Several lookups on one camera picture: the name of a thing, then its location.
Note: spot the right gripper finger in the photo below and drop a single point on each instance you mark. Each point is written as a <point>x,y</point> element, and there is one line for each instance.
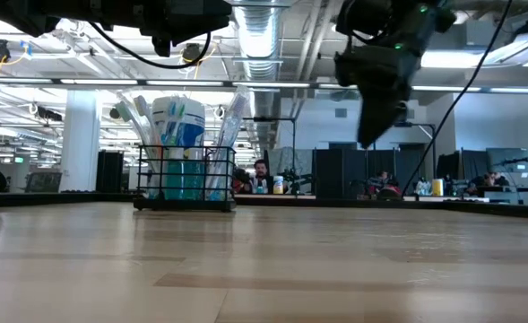
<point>378,116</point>

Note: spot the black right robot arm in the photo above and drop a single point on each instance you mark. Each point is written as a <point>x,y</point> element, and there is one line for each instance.
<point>380,18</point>

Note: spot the long overhead light bar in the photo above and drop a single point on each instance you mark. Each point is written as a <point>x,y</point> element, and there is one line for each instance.
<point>111,81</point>

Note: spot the grey background monitor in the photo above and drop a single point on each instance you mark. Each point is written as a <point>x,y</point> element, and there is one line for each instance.
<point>505,159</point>

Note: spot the silver ribbed air duct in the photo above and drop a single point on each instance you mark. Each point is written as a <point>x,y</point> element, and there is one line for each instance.
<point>259,45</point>

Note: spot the packaged toothbrushes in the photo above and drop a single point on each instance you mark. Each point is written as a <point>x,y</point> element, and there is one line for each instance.
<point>123,112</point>

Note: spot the black cabinet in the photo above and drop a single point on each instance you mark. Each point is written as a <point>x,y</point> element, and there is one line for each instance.
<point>109,172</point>

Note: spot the black partition panel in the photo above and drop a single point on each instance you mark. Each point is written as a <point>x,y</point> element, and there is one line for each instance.
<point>340,175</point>

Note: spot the small canister yellow label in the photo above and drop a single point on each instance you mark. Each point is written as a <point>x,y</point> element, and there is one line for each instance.
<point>278,186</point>

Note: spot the black aluminium table frame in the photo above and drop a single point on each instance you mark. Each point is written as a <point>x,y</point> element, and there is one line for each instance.
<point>66,198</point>

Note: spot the white blue wipes canister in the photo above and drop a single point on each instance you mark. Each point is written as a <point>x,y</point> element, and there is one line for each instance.
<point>192,130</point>

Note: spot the white pillar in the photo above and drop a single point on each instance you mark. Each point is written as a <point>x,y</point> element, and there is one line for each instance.
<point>80,143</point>

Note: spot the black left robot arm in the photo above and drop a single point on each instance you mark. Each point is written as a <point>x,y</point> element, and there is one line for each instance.
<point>66,13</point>

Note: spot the black background rig frame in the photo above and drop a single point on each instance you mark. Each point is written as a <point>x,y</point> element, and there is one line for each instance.
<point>272,119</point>
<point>420,125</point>

